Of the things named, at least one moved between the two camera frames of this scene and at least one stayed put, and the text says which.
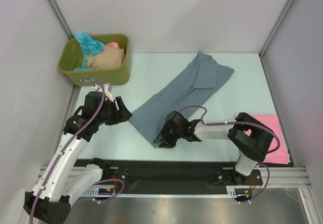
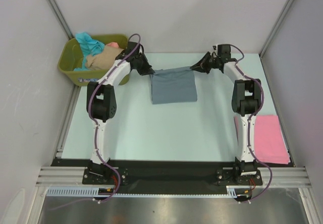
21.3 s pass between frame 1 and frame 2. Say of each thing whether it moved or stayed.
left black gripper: moved
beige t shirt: stayed
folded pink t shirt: stayed
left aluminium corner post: stayed
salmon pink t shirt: stayed
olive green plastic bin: stayed
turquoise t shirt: stayed
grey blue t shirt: moved
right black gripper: moved
